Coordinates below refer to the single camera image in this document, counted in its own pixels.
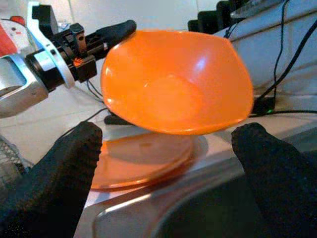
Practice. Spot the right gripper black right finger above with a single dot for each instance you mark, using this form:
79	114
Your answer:
284	193

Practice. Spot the orange plastic plate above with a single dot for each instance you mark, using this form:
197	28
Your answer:
143	163

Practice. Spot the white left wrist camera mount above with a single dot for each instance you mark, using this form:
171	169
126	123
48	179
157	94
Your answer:
53	55

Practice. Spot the stainless steel sink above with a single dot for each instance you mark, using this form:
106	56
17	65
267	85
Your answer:
138	213

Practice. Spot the red white package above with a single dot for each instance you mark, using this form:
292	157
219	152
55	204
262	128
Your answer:
10	37

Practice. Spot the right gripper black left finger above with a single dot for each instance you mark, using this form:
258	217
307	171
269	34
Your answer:
49	188

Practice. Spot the orange plastic bowl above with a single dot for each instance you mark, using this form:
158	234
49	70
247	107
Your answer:
173	81

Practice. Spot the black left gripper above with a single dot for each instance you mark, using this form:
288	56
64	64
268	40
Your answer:
83	67

